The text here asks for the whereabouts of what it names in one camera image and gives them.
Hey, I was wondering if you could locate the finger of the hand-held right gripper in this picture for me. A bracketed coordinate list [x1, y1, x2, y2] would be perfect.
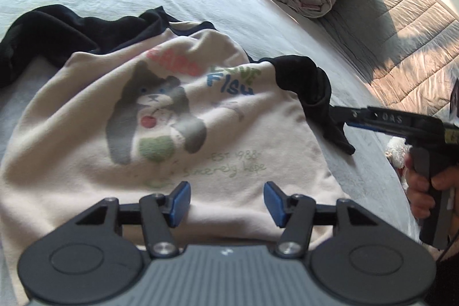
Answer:
[329, 104, 377, 130]

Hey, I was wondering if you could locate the grey quilted headboard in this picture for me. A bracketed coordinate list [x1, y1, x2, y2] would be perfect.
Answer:
[317, 0, 459, 136]

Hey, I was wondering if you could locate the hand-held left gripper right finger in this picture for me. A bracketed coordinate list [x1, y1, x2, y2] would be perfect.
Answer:
[263, 181, 382, 259]

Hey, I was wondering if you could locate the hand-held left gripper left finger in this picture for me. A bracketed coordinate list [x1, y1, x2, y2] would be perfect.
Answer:
[73, 180, 191, 258]

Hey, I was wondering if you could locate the person's right hand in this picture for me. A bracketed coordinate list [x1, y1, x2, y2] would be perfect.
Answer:
[404, 151, 459, 221]

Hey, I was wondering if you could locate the cream sweatshirt with black sleeves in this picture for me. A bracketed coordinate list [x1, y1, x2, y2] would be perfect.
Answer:
[0, 4, 356, 306]

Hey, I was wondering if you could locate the white fluffy toy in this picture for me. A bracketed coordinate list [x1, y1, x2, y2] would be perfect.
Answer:
[385, 136, 413, 169]

